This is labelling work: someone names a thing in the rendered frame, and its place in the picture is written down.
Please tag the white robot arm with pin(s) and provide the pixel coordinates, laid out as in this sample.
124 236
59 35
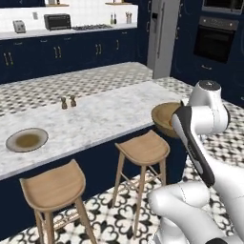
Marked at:
206 117

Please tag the brown wooden bowl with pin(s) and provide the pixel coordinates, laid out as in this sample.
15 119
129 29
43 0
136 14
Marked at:
163 118

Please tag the stainless steel fridge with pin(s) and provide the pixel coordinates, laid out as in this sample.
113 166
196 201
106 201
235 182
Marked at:
162 35

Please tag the wooden bar stool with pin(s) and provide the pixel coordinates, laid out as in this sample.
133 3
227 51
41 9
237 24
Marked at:
54 190
144 149

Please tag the navy kitchen island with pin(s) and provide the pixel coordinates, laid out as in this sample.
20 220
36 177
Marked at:
82 127

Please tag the brown salt shaker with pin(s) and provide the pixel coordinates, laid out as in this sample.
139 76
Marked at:
73 101

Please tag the brown pepper shaker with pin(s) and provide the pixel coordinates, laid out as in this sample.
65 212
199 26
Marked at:
64 103

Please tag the navy base cupboard run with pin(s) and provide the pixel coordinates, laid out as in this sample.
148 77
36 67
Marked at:
63 54

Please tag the grey plate with brown centre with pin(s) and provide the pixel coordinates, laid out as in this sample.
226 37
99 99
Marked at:
27 139

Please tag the black hob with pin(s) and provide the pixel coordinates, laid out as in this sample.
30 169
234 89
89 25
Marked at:
92 27

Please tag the utensil pot with tools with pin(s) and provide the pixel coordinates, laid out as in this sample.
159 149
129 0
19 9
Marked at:
128 17

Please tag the navy tall cupboard unit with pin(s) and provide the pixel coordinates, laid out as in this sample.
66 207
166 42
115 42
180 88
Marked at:
208 47

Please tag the black toaster oven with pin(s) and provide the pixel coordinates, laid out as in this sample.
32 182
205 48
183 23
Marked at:
57 21

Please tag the silver toaster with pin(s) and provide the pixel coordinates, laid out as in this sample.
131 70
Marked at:
19 26

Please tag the microwave oven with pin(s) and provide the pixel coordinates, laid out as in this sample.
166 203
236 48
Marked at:
223 5

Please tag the wooden wall shelf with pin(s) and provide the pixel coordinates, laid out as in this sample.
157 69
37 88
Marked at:
118 3
56 4

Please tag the black wall oven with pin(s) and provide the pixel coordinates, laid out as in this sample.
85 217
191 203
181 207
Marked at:
215 38

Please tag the white wall socket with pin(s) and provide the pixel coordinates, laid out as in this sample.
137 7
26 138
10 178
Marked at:
35 15

